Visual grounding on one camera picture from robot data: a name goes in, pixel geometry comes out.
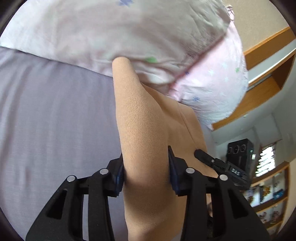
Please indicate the tan fleece garment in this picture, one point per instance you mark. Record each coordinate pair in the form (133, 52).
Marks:
(150, 123)

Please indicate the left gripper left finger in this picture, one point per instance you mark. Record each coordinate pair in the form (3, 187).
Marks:
(62, 216)

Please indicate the window with bars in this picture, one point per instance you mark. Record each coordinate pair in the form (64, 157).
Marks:
(266, 161)

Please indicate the lavender bed sheet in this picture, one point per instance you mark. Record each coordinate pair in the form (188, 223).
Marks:
(56, 120)

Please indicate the wooden wall cabinet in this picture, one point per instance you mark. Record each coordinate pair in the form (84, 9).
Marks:
(269, 64)

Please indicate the wooden display shelf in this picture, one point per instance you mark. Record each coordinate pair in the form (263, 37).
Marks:
(268, 196)

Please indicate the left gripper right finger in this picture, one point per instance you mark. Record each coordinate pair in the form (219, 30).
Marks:
(215, 208)

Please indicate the white floral pillow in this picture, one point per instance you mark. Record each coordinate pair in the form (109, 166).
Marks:
(161, 38)

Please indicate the pink floral pillow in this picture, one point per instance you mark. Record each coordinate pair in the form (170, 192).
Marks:
(216, 84)

